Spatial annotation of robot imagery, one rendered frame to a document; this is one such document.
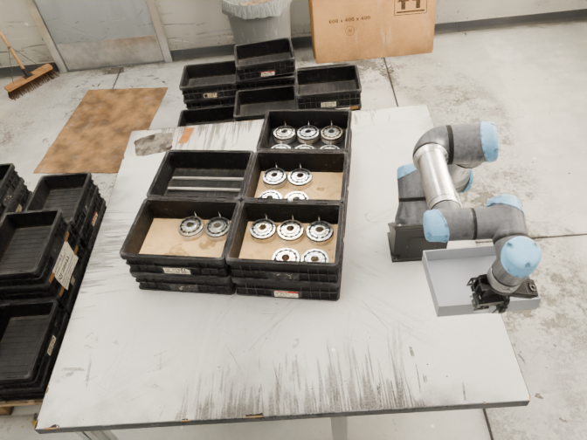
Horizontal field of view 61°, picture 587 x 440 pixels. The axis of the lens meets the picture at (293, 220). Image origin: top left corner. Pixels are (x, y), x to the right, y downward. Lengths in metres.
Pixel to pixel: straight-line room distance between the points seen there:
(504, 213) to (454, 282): 0.39
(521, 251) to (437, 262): 0.47
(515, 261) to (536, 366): 1.58
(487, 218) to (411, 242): 0.76
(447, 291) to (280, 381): 0.63
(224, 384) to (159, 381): 0.23
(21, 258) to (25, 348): 0.43
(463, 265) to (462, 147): 0.35
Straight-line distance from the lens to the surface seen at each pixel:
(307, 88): 3.31
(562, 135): 3.90
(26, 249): 2.81
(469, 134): 1.49
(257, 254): 1.87
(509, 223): 1.18
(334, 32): 4.49
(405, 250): 1.94
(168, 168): 2.25
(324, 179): 2.12
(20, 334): 2.78
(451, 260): 1.57
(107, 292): 2.12
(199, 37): 4.83
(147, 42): 4.92
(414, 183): 1.88
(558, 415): 2.59
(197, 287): 1.94
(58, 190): 3.23
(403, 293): 1.90
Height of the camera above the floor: 2.27
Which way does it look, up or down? 47 degrees down
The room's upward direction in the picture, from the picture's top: 8 degrees counter-clockwise
